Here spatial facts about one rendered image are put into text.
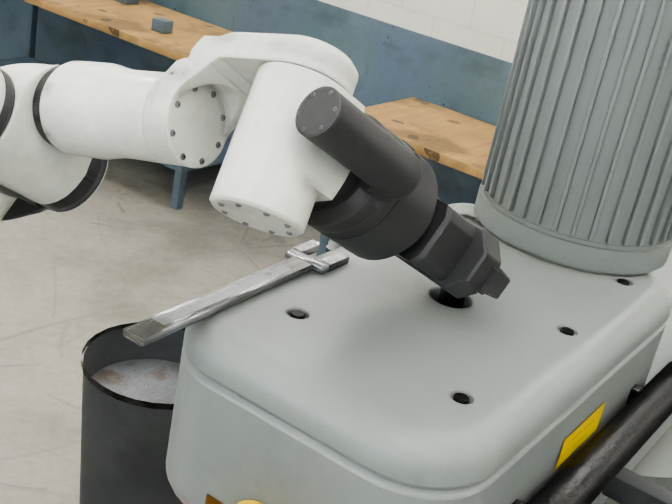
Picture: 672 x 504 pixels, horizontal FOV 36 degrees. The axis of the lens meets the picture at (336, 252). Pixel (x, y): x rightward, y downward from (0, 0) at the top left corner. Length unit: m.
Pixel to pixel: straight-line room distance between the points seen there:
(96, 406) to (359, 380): 2.41
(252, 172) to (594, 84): 0.40
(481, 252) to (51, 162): 0.34
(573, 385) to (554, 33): 0.33
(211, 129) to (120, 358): 2.67
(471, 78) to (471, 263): 4.80
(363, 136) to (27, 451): 3.25
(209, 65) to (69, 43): 6.82
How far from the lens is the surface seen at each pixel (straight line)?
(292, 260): 0.85
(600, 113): 0.95
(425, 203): 0.73
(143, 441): 3.06
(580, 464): 0.86
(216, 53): 0.71
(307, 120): 0.63
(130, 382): 3.28
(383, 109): 5.29
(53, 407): 4.05
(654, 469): 1.39
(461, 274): 0.78
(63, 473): 3.72
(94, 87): 0.77
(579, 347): 0.85
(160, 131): 0.72
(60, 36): 7.59
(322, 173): 0.66
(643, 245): 1.01
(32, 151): 0.82
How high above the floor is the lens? 2.24
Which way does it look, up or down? 23 degrees down
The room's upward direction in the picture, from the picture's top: 12 degrees clockwise
